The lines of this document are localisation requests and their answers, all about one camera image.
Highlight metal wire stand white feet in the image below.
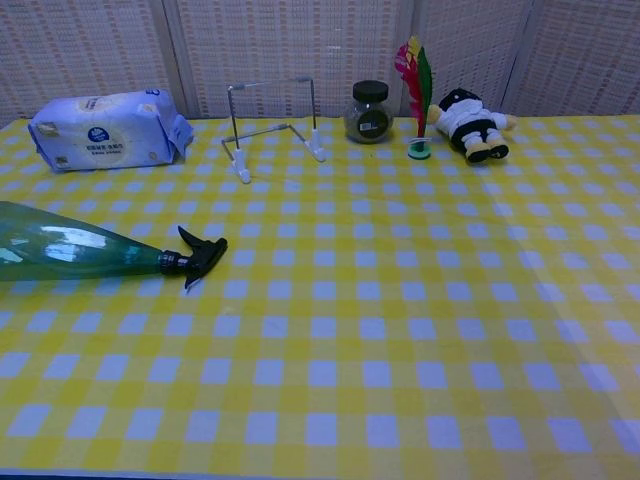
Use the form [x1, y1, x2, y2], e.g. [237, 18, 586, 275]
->
[221, 76, 327, 185]

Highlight yellow white checked tablecloth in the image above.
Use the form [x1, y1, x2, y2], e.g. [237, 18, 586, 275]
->
[0, 114, 640, 480]

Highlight woven folding screen panel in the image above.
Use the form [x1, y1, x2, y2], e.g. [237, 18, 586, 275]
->
[412, 0, 539, 119]
[499, 0, 640, 119]
[0, 0, 189, 129]
[162, 0, 417, 121]

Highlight green transparent plastic bottle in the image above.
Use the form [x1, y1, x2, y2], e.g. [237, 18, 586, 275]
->
[0, 200, 229, 291]

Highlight black white plush doll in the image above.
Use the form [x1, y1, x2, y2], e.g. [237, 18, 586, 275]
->
[430, 87, 520, 165]

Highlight colourful feather shuttlecock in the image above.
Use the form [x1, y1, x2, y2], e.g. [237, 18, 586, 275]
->
[394, 35, 435, 161]

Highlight glass jar black lid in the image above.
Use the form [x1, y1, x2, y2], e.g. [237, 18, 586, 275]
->
[343, 79, 395, 145]

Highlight blue white tissue pack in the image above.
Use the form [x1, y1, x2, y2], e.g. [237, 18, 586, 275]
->
[27, 89, 195, 174]

